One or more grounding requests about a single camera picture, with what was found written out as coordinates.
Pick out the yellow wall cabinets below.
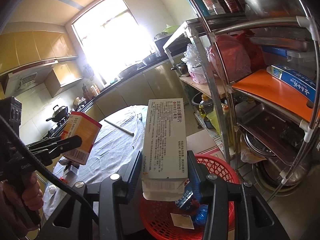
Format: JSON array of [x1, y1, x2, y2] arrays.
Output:
[[0, 31, 79, 75]]

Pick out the cooking oil bottle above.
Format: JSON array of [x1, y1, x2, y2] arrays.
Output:
[[199, 94, 215, 128]]

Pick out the dark sauce bottle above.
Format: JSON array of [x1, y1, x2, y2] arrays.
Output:
[[221, 0, 244, 13]]

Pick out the wide metal basin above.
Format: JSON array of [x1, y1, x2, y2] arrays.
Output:
[[117, 65, 140, 79]]

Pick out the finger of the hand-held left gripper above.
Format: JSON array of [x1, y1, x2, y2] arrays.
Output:
[[26, 135, 83, 159]]

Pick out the window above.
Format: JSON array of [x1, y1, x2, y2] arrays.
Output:
[[71, 0, 155, 85]]

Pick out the clear plastic bottle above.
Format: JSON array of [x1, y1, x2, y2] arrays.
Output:
[[200, 0, 227, 15]]

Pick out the orange cutting board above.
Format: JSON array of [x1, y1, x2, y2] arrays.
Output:
[[231, 69, 320, 128]]

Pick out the long blue box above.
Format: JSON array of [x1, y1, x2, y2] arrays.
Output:
[[266, 64, 317, 103]]

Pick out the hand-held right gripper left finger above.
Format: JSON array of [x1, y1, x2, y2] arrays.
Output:
[[46, 151, 143, 240]]

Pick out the cardboard box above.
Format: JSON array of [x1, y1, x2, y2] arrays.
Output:
[[186, 131, 220, 155]]

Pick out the dark microwave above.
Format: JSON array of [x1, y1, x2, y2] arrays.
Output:
[[154, 39, 173, 55]]

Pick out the large red plastic bag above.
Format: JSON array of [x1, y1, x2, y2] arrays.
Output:
[[209, 31, 263, 80]]

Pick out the chrome tube rack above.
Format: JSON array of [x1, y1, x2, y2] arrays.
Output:
[[179, 0, 320, 203]]

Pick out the small yellow wall cabinet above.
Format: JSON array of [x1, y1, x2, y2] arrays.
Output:
[[45, 62, 83, 98]]

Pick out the blue thermos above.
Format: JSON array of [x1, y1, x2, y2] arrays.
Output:
[[184, 0, 210, 17]]

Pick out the small metal basin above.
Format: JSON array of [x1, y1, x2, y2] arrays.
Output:
[[142, 54, 158, 65]]

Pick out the round steel steamer plate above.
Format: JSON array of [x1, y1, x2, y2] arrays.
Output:
[[241, 130, 275, 159]]

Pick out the black cable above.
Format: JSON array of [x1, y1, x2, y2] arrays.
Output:
[[0, 116, 99, 227]]

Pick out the red plastic basket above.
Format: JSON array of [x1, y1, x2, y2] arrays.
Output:
[[139, 154, 240, 240]]

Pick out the deep metal tray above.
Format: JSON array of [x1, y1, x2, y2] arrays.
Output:
[[236, 104, 300, 165]]

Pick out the yellow bag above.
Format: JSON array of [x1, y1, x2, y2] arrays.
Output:
[[206, 105, 223, 135]]

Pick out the long wooden stick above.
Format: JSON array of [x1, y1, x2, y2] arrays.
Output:
[[104, 119, 135, 136]]

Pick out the shallow metal tray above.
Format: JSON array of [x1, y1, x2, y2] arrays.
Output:
[[247, 36, 313, 53]]

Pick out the green lid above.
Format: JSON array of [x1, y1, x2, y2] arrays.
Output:
[[162, 25, 180, 34]]

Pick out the blue-lidded plastic container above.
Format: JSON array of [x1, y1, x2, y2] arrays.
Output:
[[262, 47, 300, 63]]

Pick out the orange box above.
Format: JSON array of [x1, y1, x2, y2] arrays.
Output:
[[61, 111, 102, 165]]

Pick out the white paper sheet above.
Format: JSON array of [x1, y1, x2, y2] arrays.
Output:
[[170, 212, 195, 229]]

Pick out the person's left hand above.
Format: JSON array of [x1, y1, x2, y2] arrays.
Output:
[[21, 177, 44, 212]]

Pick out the yellow base cabinets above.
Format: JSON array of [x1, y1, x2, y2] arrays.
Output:
[[87, 60, 190, 120]]

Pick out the white and pink plastic bag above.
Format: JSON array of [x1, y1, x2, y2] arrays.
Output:
[[181, 44, 208, 84]]

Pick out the large metal pot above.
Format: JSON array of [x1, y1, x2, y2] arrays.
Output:
[[252, 155, 310, 193]]

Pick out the black gas stove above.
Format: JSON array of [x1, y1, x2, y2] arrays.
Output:
[[46, 120, 68, 137]]

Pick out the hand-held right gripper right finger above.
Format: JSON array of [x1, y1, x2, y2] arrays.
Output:
[[187, 151, 290, 240]]

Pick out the grey tablecloth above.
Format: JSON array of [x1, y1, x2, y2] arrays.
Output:
[[41, 105, 155, 220]]

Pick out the wok with lid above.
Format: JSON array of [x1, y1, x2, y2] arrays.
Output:
[[46, 105, 68, 123]]

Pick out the blue and white box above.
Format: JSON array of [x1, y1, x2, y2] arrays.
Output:
[[175, 186, 199, 209]]

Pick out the large metal bowl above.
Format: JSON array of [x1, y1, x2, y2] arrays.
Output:
[[237, 0, 300, 20]]

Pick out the stacked metal pots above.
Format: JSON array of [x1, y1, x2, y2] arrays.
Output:
[[171, 62, 188, 77]]

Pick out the range hood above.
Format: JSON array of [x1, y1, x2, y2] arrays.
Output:
[[5, 71, 38, 95]]

